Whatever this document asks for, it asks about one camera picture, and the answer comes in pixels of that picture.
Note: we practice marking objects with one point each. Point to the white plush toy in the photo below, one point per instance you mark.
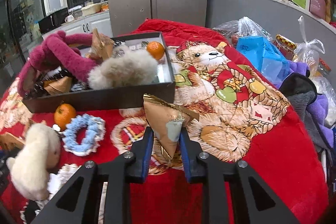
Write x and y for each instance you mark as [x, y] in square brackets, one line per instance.
[34, 155]

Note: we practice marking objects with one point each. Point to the clear knotted plastic bag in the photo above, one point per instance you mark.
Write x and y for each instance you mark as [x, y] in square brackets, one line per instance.
[309, 53]

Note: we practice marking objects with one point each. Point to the glass sliding door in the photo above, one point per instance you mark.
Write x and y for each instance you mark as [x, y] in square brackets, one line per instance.
[26, 8]

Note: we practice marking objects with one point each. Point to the gold triangular snack packet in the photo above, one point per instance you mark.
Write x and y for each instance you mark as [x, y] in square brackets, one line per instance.
[10, 141]
[162, 121]
[59, 86]
[102, 44]

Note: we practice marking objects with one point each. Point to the black microwave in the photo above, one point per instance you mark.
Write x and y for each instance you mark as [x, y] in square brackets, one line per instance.
[52, 20]

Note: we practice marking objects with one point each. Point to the red printed bear blanket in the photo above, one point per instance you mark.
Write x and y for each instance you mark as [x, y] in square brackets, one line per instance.
[262, 161]

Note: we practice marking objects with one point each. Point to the beige fluffy plush toy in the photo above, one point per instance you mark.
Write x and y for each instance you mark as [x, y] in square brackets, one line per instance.
[126, 69]

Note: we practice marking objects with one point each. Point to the purple fleece cloth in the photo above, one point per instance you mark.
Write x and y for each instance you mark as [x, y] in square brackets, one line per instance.
[317, 108]

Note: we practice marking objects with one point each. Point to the white kitchen cabinet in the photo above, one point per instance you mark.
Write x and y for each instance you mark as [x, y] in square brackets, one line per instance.
[97, 24]

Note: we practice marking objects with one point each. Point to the black shallow box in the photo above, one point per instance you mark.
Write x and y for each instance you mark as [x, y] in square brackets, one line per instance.
[105, 99]

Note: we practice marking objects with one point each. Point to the blue white scrunchie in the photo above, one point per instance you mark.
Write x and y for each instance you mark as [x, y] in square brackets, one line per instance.
[71, 134]

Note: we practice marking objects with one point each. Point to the red yellow checkered packet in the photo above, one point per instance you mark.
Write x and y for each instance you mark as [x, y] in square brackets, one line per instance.
[286, 41]

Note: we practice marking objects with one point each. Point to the magenta plush toy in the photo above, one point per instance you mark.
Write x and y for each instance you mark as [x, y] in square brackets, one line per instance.
[65, 56]

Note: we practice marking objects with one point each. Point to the dark grey cloth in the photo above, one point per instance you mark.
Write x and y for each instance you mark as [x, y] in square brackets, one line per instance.
[302, 100]

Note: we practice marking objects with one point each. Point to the white food container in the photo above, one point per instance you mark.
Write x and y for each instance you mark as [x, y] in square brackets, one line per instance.
[91, 9]

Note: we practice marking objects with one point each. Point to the pink bag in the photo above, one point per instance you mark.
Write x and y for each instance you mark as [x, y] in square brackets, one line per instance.
[318, 3]

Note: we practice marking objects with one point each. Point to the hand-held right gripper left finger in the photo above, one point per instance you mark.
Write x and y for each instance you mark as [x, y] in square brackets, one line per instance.
[150, 150]

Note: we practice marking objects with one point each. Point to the tangerine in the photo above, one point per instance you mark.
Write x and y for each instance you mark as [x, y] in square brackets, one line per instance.
[155, 50]
[64, 116]

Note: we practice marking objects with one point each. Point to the white plastic bag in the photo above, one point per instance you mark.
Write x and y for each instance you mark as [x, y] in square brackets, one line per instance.
[325, 92]

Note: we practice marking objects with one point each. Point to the black hair claw clip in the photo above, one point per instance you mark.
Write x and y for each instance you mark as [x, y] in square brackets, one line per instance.
[55, 73]

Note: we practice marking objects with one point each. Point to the blue plastic bag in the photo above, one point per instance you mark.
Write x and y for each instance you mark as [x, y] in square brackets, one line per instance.
[262, 56]

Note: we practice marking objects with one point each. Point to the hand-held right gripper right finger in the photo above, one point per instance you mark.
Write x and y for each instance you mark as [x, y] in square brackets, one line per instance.
[183, 151]

